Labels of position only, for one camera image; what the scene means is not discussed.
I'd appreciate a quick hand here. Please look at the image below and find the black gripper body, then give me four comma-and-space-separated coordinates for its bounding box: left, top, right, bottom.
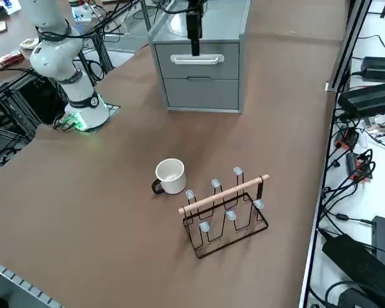
185, 0, 210, 14

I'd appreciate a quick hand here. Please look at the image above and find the gray drawer with white handle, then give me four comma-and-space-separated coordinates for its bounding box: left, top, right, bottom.
154, 41, 241, 81

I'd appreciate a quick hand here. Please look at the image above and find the white cup with black handle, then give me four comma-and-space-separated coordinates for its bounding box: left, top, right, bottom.
151, 157, 188, 196

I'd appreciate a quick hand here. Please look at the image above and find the gray drawer cabinet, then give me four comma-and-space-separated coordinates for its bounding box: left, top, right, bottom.
147, 0, 252, 114

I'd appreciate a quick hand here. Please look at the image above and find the small printed box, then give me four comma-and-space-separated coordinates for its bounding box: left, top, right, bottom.
19, 37, 40, 52

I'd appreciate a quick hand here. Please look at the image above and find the red black power strip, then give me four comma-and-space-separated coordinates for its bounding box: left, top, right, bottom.
334, 126, 361, 150

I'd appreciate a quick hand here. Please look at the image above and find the black ribbed power adapter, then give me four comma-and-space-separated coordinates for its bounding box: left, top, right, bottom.
338, 81, 385, 117

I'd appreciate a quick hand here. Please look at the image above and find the black red plug unit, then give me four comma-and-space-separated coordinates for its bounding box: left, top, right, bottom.
345, 150, 377, 184

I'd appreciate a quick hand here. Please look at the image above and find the large black box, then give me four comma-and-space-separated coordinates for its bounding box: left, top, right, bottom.
321, 233, 385, 308

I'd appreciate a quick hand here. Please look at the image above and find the gray drawer without handle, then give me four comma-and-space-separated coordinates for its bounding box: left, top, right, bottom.
162, 76, 240, 110

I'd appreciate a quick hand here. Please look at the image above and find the aluminium camera post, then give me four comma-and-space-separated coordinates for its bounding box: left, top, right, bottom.
325, 0, 373, 94

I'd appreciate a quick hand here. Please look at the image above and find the black wire cup holder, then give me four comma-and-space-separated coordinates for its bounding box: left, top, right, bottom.
178, 166, 271, 260

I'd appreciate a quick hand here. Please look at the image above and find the gray ribbed edge rail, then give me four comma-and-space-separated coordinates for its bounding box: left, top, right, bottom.
0, 255, 65, 308

